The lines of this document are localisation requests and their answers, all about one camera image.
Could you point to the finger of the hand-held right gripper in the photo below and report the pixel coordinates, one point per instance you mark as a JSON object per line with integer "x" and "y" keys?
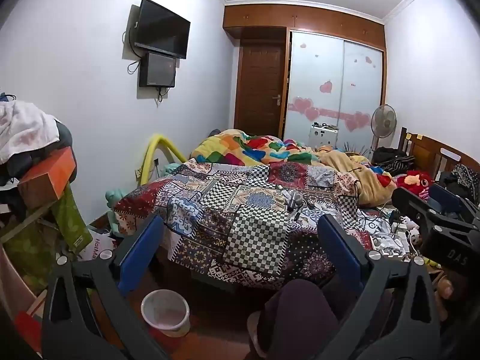
{"x": 408, "y": 198}
{"x": 444, "y": 198}

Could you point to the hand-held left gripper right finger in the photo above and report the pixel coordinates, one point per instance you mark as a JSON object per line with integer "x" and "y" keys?
{"x": 337, "y": 243}

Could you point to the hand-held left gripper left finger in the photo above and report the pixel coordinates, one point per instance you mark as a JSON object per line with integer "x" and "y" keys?
{"x": 140, "y": 251}

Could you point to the small black cylinder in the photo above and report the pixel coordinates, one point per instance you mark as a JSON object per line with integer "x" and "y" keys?
{"x": 298, "y": 216}

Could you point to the white marker black cap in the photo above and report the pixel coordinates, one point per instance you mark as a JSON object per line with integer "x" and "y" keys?
{"x": 290, "y": 200}

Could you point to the white plastic waste bin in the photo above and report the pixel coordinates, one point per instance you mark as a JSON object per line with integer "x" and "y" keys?
{"x": 165, "y": 311}

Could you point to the person's right hand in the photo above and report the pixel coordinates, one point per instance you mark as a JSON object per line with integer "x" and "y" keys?
{"x": 446, "y": 288}

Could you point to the red plush toy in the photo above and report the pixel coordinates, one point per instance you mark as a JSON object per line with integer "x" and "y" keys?
{"x": 412, "y": 180}

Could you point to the white plastic shopping bag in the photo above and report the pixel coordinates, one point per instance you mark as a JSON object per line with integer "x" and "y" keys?
{"x": 97, "y": 245}

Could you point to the black striped cloth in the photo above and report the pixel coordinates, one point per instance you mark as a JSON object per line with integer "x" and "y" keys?
{"x": 390, "y": 156}

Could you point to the wooden headboard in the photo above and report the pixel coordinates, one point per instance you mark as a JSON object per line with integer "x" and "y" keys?
{"x": 423, "y": 153}

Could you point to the white power strip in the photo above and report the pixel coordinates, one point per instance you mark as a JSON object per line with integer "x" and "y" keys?
{"x": 390, "y": 245}

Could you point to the beige blanket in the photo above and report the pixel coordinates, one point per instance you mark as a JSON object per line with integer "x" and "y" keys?
{"x": 360, "y": 172}

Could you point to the teal plush toy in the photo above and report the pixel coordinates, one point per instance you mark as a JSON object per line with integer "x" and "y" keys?
{"x": 112, "y": 197}

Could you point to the green leaf fabric bag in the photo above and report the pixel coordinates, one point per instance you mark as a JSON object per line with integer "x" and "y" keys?
{"x": 26, "y": 251}
{"x": 71, "y": 213}

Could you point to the person's dark trouser leg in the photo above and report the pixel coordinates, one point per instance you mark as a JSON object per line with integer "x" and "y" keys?
{"x": 300, "y": 315}

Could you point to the standing fan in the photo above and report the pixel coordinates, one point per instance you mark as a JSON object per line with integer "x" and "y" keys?
{"x": 383, "y": 120}

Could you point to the patchwork bedsheet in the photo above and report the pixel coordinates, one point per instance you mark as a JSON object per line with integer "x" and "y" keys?
{"x": 225, "y": 202}

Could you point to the yellow foam tube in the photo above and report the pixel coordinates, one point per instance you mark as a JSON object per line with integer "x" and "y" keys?
{"x": 150, "y": 153}

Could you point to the white box appliance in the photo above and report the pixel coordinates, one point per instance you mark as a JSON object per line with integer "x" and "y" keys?
{"x": 322, "y": 135}

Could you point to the orange box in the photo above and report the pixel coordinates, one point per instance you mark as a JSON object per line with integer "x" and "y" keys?
{"x": 56, "y": 172}

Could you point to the pink slipper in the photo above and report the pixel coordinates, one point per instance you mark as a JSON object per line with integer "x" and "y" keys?
{"x": 252, "y": 332}

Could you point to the frosted sliding wardrobe door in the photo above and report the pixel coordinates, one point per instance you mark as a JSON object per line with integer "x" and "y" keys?
{"x": 315, "y": 67}
{"x": 362, "y": 82}

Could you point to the pink box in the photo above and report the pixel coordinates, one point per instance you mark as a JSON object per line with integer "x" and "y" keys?
{"x": 15, "y": 281}

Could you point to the dark clothes pile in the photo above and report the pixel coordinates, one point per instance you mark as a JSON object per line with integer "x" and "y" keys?
{"x": 66, "y": 138}

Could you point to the red leaf paper bag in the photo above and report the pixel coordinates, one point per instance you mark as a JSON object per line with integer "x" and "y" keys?
{"x": 26, "y": 328}

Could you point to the colourful block quilt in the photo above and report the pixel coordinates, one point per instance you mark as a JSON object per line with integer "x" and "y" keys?
{"x": 240, "y": 146}

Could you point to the pink heart stickers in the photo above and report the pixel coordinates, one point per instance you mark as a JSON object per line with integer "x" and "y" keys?
{"x": 325, "y": 87}

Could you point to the white towel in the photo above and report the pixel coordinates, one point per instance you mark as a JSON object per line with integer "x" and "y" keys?
{"x": 26, "y": 127}

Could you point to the brown wooden door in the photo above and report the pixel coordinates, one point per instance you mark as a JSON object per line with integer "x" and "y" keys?
{"x": 258, "y": 82}

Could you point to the small black monitor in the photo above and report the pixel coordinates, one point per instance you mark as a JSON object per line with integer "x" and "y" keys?
{"x": 157, "y": 69}

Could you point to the wooden wardrobe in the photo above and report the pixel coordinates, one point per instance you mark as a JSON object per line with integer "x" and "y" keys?
{"x": 300, "y": 17}

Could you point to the black flat television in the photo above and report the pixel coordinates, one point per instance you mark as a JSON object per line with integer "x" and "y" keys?
{"x": 161, "y": 26}

